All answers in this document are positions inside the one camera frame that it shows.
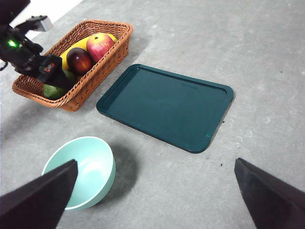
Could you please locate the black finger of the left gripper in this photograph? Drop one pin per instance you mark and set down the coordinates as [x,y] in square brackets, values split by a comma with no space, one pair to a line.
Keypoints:
[62,80]

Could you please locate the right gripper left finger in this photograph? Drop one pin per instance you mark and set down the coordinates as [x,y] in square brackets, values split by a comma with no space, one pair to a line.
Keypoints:
[40,200]

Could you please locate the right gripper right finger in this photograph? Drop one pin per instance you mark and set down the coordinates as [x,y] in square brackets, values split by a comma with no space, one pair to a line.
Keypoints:
[274,200]

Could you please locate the green avocado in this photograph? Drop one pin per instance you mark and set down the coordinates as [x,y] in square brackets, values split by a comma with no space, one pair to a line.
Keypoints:
[53,93]

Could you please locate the teal ceramic bowl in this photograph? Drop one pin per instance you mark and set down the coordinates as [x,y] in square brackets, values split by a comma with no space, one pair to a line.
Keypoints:
[95,167]

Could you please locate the dark red plum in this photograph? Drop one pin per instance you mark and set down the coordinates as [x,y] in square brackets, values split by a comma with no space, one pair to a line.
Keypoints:
[79,62]

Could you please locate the yellow banana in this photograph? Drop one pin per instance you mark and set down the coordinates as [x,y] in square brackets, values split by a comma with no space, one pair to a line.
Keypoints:
[71,49]

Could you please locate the brown wicker basket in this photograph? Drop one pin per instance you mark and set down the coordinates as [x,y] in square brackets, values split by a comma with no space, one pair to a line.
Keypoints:
[95,81]

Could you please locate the red apple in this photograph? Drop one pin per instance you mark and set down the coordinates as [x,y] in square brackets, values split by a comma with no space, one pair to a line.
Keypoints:
[100,46]

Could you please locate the dark rectangular tray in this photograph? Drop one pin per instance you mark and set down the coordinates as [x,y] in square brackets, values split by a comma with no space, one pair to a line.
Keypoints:
[166,107]

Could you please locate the pale grey camera box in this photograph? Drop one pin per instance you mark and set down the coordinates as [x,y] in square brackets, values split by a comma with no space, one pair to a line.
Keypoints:
[46,25]

